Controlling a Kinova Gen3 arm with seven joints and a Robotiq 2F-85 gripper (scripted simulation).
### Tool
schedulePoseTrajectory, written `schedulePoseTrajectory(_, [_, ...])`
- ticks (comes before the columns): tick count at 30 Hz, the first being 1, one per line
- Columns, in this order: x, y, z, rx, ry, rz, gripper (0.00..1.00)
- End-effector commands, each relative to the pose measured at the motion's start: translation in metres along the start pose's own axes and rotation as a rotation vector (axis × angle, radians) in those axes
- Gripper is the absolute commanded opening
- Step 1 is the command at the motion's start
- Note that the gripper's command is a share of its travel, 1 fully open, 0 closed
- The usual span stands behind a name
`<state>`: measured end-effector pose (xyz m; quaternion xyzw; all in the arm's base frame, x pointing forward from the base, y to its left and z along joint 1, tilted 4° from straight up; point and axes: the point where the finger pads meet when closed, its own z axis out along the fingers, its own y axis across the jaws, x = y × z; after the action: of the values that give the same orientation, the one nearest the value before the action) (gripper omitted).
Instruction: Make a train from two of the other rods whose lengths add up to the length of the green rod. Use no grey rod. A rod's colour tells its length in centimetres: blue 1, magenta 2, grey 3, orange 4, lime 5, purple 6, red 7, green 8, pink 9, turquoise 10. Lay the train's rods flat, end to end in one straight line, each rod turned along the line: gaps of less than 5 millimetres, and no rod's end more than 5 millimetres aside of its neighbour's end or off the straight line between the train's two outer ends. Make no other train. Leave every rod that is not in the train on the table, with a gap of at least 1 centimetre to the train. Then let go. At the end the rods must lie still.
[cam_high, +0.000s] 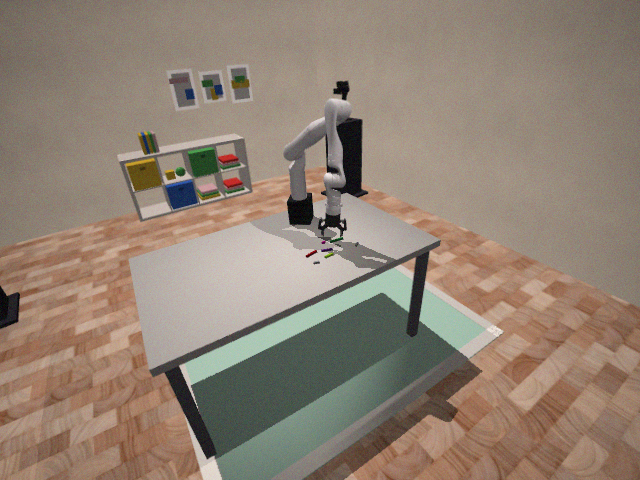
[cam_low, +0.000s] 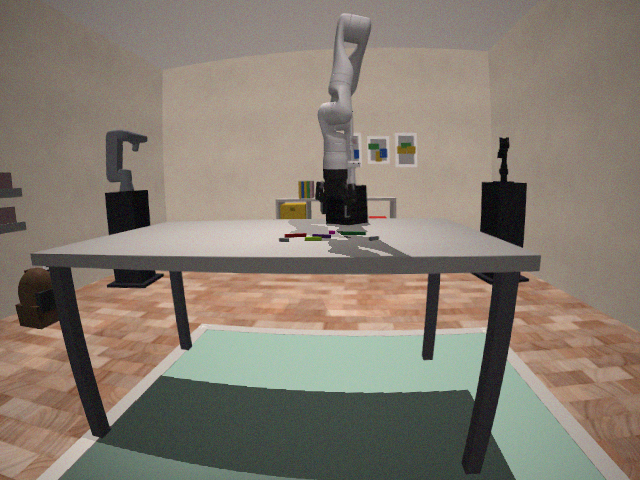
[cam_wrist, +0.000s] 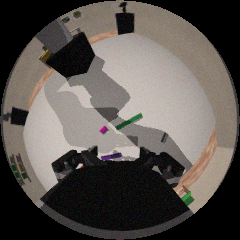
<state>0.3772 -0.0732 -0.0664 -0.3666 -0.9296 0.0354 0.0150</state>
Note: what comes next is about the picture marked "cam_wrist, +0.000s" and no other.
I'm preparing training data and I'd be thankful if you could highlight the green rod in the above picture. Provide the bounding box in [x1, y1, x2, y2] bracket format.
[116, 113, 143, 130]

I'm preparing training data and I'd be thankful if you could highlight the purple rod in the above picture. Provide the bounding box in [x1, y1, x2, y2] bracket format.
[101, 153, 122, 160]

